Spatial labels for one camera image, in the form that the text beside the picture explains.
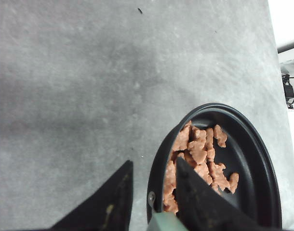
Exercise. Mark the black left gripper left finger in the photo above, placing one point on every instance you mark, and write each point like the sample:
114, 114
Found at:
108, 209

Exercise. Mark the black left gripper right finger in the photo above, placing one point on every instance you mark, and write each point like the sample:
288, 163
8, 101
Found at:
202, 209

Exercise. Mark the black frying pan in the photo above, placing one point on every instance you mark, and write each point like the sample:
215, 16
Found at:
257, 194

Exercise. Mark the brown beef cubes pile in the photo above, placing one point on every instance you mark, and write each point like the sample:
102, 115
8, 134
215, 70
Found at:
196, 147

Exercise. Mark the black device beside table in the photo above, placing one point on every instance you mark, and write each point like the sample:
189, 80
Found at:
288, 90

